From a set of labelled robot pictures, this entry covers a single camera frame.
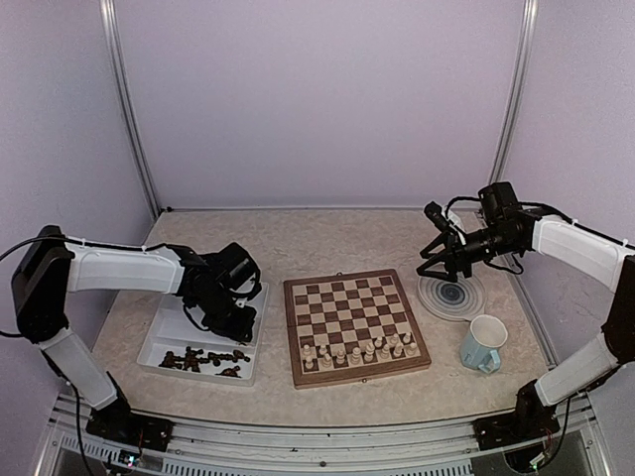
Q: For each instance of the aluminium frame post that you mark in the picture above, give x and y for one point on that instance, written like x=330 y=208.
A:
x=114 y=45
x=514 y=101

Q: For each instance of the white chess queen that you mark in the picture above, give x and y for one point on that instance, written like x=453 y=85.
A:
x=369 y=352

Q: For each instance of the dark chess pieces pile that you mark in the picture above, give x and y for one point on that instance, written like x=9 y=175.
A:
x=193 y=359

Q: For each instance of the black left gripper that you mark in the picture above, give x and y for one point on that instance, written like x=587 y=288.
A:
x=239 y=330

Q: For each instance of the blue spiral ceramic plate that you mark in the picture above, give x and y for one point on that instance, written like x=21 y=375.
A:
x=454 y=302

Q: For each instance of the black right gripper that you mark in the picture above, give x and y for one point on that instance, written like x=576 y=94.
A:
x=460 y=259

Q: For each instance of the front aluminium rail base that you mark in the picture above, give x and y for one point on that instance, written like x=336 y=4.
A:
x=200 y=446

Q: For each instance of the rear aluminium frame rail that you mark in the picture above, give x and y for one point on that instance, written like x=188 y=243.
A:
x=167 y=209

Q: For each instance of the white chess king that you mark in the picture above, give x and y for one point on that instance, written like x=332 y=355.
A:
x=355 y=357

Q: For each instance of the white chess corner rook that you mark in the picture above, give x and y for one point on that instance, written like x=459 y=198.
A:
x=412 y=349

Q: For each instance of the right aluminium frame post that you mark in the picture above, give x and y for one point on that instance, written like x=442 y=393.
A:
x=514 y=101

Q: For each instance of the left aluminium frame post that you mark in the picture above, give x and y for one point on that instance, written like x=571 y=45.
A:
x=114 y=45

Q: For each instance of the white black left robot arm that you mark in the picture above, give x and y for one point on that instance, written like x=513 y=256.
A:
x=56 y=267

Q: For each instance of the light blue ceramic mug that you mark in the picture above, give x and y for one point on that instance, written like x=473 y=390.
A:
x=480 y=347

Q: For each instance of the white plastic divided tray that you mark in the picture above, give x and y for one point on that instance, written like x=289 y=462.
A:
x=172 y=331

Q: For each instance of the wooden chess board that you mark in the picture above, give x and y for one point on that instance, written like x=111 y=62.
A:
x=346 y=311

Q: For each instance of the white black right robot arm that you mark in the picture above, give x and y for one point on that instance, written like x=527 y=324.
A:
x=607 y=264

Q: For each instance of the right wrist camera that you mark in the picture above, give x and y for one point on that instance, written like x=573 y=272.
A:
x=447 y=222

